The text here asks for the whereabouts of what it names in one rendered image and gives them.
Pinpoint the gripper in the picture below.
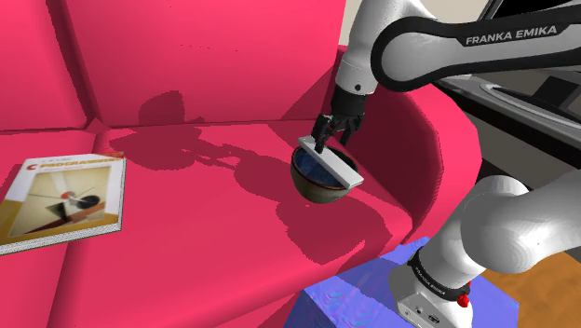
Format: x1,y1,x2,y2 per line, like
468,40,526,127
311,84,368,155

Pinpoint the white remote control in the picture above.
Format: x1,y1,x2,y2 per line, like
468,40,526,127
297,135,365,190

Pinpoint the dark bowl with blue inside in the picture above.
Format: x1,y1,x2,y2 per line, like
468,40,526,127
290,144,360,205

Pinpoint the pink sofa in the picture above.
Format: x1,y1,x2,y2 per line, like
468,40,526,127
0,0,483,328

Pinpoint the blue robot stand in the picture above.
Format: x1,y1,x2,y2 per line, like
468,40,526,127
283,236,521,328

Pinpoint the grey and black furniture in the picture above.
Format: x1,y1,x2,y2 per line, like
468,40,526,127
433,0,581,171

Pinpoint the white and yellow book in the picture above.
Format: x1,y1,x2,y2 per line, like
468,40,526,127
0,151,128,256

